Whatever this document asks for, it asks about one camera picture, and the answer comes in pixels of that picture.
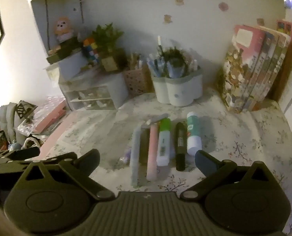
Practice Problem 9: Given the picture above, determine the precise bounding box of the pink plush doll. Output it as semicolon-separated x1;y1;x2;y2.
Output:
54;17;74;43

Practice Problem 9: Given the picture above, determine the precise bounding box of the pink book stack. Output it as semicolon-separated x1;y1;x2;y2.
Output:
16;96;67;136

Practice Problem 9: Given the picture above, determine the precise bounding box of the green cap highlighter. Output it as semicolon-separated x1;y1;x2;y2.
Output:
157;118;171;167

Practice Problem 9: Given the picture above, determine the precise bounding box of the grey blue pen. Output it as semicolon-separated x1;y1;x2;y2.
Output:
129;126;141;187

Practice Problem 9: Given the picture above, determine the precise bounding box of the black marker pen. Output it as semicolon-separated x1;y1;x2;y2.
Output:
174;122;187;171

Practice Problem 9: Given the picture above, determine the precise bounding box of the potted green plant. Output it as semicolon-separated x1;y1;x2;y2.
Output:
92;23;127;73

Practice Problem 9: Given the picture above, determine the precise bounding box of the floral tablecloth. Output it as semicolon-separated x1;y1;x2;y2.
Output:
46;89;292;235

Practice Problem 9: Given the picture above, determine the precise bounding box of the stack of cartoon books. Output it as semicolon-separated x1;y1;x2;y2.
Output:
217;20;292;113

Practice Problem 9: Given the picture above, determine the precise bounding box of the pink perforated pen cup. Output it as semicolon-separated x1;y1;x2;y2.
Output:
124;69;153;96

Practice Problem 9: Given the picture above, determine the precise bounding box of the white desktop drawer organizer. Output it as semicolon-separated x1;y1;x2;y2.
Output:
59;73;129;111

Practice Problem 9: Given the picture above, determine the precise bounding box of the colourful rubik cube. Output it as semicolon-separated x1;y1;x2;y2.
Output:
82;37;99;65

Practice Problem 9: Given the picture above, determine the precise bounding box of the green white glue stick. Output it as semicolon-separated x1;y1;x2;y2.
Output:
187;111;202;156

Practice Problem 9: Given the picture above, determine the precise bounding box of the white flower-shaped pen holder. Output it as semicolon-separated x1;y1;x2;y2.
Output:
151;67;202;107

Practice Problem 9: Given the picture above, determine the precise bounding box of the white storage box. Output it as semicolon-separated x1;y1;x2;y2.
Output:
58;51;88;80

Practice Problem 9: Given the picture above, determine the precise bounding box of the small purple correction pen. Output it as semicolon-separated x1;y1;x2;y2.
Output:
117;148;131;168

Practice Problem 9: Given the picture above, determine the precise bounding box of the pink highlighter pen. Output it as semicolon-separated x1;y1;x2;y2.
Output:
147;124;158;181

